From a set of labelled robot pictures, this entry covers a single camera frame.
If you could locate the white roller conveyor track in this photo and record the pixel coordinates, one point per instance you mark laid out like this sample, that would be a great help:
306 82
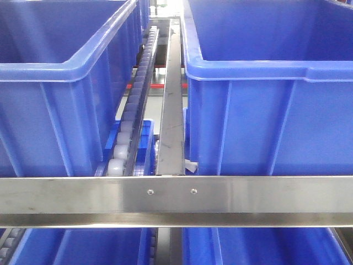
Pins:
131 122

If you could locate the blue middle lower bin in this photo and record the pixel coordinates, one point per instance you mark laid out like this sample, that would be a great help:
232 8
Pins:
145 159

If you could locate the blue plastic bin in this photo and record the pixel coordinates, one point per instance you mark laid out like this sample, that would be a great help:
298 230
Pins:
270 86
64 68

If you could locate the blue plastic bin right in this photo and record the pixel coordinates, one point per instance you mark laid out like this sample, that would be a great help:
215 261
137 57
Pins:
270 86

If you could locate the blue plastic bin left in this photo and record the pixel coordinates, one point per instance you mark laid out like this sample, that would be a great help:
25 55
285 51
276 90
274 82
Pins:
64 68

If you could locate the blue lower bin right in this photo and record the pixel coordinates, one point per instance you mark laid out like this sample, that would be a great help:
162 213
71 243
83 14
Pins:
220 245

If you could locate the blue lower bin left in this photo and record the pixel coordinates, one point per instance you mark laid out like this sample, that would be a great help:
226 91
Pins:
84 246

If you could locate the steel divider rail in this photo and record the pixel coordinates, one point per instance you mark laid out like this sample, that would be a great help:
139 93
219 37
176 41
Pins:
170 160

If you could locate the stainless steel shelf rack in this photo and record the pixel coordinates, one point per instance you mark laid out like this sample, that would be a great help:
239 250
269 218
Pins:
177 201

